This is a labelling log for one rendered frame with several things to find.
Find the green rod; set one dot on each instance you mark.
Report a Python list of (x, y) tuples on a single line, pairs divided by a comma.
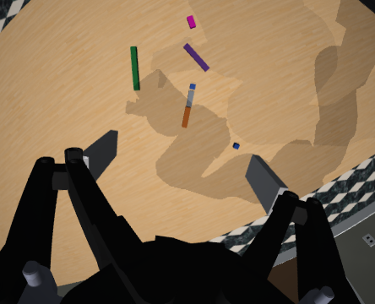
[(135, 67)]

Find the grey rod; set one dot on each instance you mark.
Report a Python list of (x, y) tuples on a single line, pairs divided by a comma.
[(190, 98)]

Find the small magenta block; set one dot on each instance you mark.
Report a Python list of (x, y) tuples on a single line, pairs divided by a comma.
[(191, 22)]

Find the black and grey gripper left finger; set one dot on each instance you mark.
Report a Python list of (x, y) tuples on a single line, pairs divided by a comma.
[(25, 259)]

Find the orange-brown rectangular bar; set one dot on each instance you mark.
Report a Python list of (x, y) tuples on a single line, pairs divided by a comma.
[(186, 116)]

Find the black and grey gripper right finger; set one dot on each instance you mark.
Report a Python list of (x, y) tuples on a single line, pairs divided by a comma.
[(320, 274)]

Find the purple rod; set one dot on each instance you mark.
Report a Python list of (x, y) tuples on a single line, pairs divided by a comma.
[(196, 57)]

